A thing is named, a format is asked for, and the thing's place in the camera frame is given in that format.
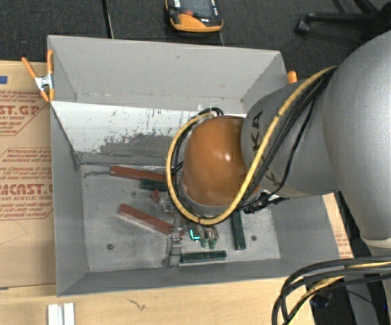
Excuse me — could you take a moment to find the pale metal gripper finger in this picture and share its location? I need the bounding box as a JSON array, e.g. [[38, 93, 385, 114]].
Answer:
[[161, 232, 184, 269], [163, 194, 176, 214]]

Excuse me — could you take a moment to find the dark green flat block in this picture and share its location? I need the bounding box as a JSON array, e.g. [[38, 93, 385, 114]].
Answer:
[[140, 179, 169, 192], [179, 249, 228, 264], [230, 211, 247, 251]]

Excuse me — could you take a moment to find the red-brown flat block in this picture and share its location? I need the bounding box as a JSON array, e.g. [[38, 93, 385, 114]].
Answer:
[[109, 165, 167, 183], [117, 203, 175, 236]]

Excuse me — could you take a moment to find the grey metal bin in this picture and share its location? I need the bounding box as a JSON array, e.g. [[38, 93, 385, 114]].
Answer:
[[47, 35, 352, 297]]

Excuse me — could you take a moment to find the brown cardboard board red print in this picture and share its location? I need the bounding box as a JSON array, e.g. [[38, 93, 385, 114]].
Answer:
[[0, 58, 354, 291]]

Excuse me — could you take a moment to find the black cylinder on white bracket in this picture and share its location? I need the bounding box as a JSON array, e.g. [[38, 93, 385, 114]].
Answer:
[[243, 191, 289, 215]]

